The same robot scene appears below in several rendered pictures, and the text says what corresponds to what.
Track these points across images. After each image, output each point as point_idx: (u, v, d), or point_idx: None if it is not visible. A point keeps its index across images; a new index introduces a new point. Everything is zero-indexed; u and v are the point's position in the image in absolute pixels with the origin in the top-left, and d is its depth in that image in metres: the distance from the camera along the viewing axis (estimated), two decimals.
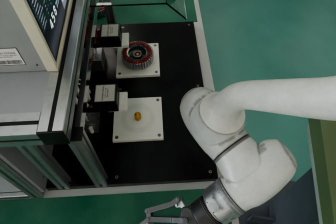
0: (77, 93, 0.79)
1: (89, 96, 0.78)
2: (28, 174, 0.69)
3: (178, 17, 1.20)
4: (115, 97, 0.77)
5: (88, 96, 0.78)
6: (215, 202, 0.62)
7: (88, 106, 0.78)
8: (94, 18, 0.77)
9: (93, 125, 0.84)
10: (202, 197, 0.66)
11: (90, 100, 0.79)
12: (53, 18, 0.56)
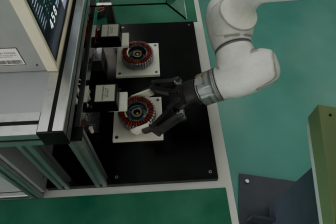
0: (77, 93, 0.79)
1: (89, 96, 0.78)
2: (28, 174, 0.69)
3: (178, 17, 1.20)
4: (115, 97, 0.77)
5: (88, 96, 0.78)
6: (201, 79, 0.76)
7: (88, 106, 0.78)
8: (94, 18, 0.77)
9: (93, 125, 0.84)
10: None
11: (90, 100, 0.79)
12: (53, 18, 0.56)
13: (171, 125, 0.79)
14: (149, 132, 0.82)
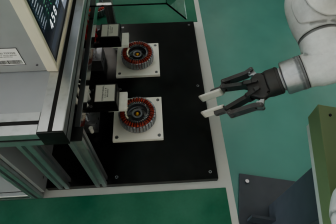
0: (77, 93, 0.79)
1: (89, 96, 0.78)
2: (28, 174, 0.69)
3: (178, 17, 1.20)
4: (115, 97, 0.77)
5: (88, 96, 0.78)
6: None
7: (88, 106, 0.78)
8: (94, 18, 0.77)
9: (93, 125, 0.84)
10: (285, 91, 0.77)
11: (90, 100, 0.79)
12: (53, 18, 0.56)
13: (238, 74, 0.85)
14: (215, 88, 0.86)
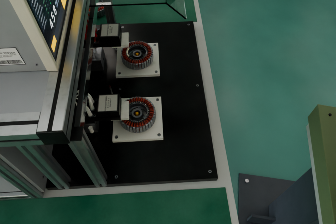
0: None
1: (93, 106, 0.82)
2: (28, 174, 0.69)
3: (178, 17, 1.20)
4: (118, 107, 0.81)
5: (92, 106, 0.82)
6: None
7: (92, 116, 0.82)
8: (94, 18, 0.77)
9: (93, 125, 0.84)
10: None
11: (94, 109, 0.83)
12: (53, 18, 0.56)
13: None
14: None
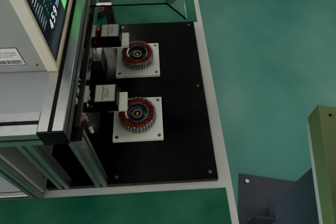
0: (77, 93, 0.79)
1: (89, 96, 0.78)
2: (28, 174, 0.69)
3: (178, 17, 1.20)
4: (115, 97, 0.77)
5: (88, 96, 0.78)
6: None
7: (88, 106, 0.78)
8: (94, 18, 0.77)
9: (93, 125, 0.84)
10: None
11: (90, 100, 0.79)
12: (53, 18, 0.56)
13: None
14: None
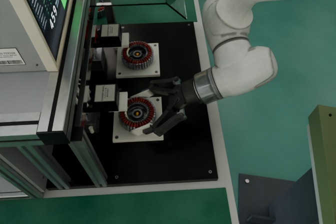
0: (77, 93, 0.79)
1: (89, 96, 0.78)
2: (28, 174, 0.69)
3: (178, 17, 1.20)
4: (115, 97, 0.77)
5: (88, 96, 0.78)
6: None
7: (88, 106, 0.78)
8: (94, 18, 0.77)
9: (93, 125, 0.84)
10: (201, 101, 0.79)
11: (90, 100, 0.79)
12: (53, 18, 0.56)
13: (165, 80, 0.88)
14: (145, 89, 0.90)
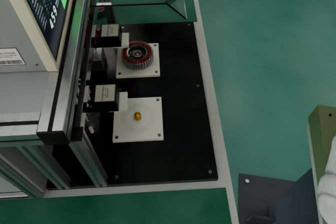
0: (77, 93, 0.79)
1: (89, 96, 0.78)
2: (28, 174, 0.69)
3: (178, 17, 1.20)
4: (115, 97, 0.77)
5: (88, 96, 0.78)
6: None
7: (88, 106, 0.78)
8: (94, 18, 0.77)
9: (93, 125, 0.84)
10: None
11: (90, 100, 0.79)
12: (53, 18, 0.56)
13: None
14: None
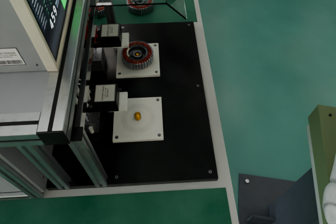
0: (77, 93, 0.79)
1: (89, 96, 0.78)
2: (28, 174, 0.69)
3: (178, 17, 1.20)
4: (115, 97, 0.77)
5: (88, 96, 0.78)
6: None
7: (88, 106, 0.78)
8: (94, 18, 0.77)
9: (93, 125, 0.84)
10: None
11: (90, 100, 0.79)
12: (53, 18, 0.56)
13: None
14: None
